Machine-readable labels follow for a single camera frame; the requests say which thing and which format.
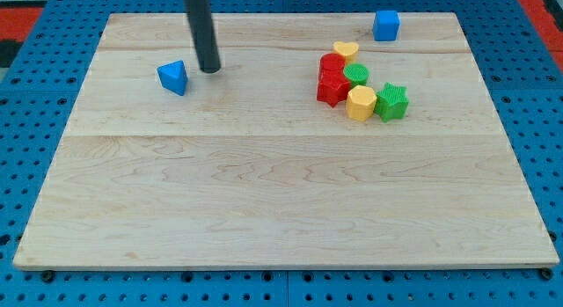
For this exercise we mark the green star block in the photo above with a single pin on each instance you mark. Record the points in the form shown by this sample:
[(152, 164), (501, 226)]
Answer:
[(392, 102)]

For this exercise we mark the yellow hexagon block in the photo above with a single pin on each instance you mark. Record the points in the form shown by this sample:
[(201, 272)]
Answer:
[(361, 102)]

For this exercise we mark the red cylinder block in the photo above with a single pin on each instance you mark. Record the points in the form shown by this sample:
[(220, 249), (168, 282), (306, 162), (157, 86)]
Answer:
[(331, 64)]

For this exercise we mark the yellow heart block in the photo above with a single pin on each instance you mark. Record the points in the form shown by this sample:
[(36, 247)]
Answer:
[(348, 50)]

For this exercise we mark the blue triangle block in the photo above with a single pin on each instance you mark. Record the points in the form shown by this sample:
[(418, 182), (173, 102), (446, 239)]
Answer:
[(173, 77)]

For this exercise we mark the wooden board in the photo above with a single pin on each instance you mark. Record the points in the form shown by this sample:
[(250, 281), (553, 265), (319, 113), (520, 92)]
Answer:
[(248, 171)]

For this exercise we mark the red star block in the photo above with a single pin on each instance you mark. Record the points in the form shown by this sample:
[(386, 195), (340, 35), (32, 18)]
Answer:
[(333, 88)]

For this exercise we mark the green cylinder block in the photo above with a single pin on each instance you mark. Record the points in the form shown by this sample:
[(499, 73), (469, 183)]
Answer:
[(356, 74)]

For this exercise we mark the blue cube block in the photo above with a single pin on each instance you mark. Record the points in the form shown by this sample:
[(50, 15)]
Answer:
[(386, 25)]

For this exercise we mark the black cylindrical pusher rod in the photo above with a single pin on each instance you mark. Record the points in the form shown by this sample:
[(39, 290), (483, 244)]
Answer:
[(199, 16)]

